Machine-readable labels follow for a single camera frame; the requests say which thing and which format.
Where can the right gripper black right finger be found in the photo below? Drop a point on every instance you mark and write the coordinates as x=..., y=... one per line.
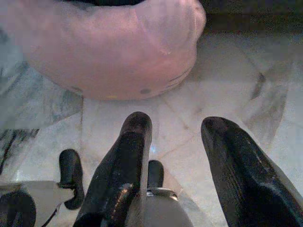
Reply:
x=246, y=179

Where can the robot black foot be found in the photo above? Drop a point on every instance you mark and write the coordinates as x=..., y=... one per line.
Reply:
x=71, y=170
x=155, y=173

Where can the robot silver right leg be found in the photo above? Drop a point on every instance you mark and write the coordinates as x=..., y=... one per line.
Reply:
x=161, y=210

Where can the robot black left foot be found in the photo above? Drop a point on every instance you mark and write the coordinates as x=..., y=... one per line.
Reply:
x=71, y=170

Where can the robot black right foot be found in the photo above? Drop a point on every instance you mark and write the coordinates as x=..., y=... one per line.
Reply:
x=155, y=173

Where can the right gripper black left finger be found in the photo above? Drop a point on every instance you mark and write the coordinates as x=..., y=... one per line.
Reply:
x=118, y=170

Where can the mauve fabric sofa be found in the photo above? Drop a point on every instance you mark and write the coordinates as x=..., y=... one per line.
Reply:
x=106, y=47

